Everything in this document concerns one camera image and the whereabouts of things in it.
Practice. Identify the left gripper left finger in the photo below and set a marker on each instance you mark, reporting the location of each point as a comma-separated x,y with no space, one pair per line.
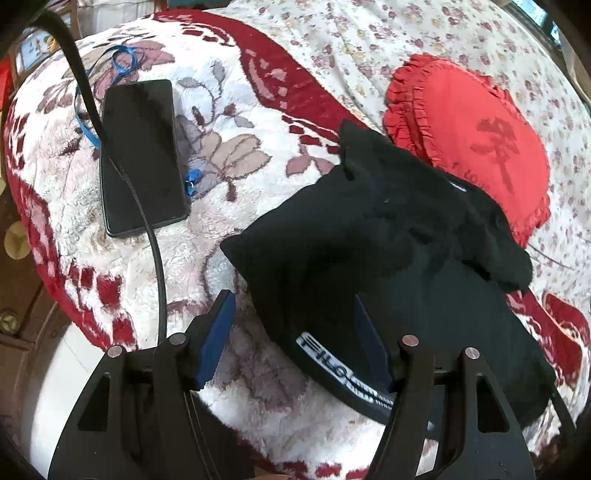
136,418

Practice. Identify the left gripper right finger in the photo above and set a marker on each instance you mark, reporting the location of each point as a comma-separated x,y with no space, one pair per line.
467,365

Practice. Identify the black pants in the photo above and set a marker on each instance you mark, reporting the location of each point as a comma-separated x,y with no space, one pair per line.
381,247

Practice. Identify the red white floral blanket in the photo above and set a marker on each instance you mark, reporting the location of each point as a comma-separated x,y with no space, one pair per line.
258,124

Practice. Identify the red heart ruffled pillow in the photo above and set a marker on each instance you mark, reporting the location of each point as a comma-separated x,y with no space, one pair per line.
459,121

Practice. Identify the black smartphone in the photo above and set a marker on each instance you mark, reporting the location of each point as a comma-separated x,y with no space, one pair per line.
138,119

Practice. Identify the floral bed sheet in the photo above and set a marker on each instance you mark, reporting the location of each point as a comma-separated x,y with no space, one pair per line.
353,47

